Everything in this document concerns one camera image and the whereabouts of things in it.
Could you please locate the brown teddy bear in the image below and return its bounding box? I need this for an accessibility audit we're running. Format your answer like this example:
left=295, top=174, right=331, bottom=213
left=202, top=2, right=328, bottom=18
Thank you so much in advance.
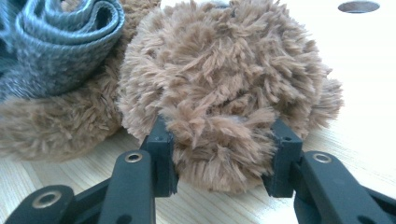
left=0, top=0, right=345, bottom=195

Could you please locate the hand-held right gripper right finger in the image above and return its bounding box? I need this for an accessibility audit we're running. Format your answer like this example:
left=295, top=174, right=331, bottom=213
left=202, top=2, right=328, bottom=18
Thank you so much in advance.
left=262, top=118, right=394, bottom=224

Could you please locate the grey knitted cloth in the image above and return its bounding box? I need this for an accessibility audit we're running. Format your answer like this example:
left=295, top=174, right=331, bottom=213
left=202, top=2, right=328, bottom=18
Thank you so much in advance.
left=0, top=0, right=126, bottom=102

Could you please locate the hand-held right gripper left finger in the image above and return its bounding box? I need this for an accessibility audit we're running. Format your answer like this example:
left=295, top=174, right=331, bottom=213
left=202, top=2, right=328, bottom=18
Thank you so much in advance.
left=97, top=115, right=179, bottom=224

